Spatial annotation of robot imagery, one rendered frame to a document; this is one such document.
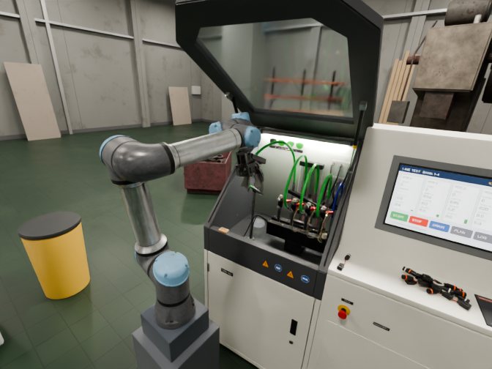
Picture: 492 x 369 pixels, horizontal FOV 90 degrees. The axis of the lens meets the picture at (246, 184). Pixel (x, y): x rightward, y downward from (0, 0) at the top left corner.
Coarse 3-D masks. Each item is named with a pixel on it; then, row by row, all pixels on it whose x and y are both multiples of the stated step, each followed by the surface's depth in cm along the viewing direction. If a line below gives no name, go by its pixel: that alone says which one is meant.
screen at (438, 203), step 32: (416, 160) 107; (384, 192) 113; (416, 192) 107; (448, 192) 102; (480, 192) 97; (384, 224) 114; (416, 224) 108; (448, 224) 102; (480, 224) 98; (480, 256) 98
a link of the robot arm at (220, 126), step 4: (228, 120) 99; (232, 120) 100; (212, 124) 95; (216, 124) 94; (220, 124) 95; (224, 124) 95; (228, 124) 94; (232, 124) 93; (212, 128) 95; (216, 128) 94; (220, 128) 94; (224, 128) 94; (228, 128) 92; (212, 132) 96; (216, 132) 94
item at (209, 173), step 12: (216, 156) 413; (228, 156) 425; (192, 168) 389; (204, 168) 388; (216, 168) 387; (228, 168) 430; (192, 180) 397; (204, 180) 396; (216, 180) 395; (192, 192) 414; (204, 192) 413; (216, 192) 412
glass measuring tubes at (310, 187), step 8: (304, 160) 153; (304, 168) 155; (320, 168) 147; (304, 176) 157; (312, 176) 152; (320, 176) 151; (312, 184) 153; (320, 184) 153; (312, 192) 157; (304, 208) 163
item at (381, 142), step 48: (384, 144) 112; (432, 144) 104; (480, 144) 96; (384, 240) 115; (336, 288) 108; (480, 288) 99; (336, 336) 115; (384, 336) 103; (432, 336) 93; (480, 336) 84
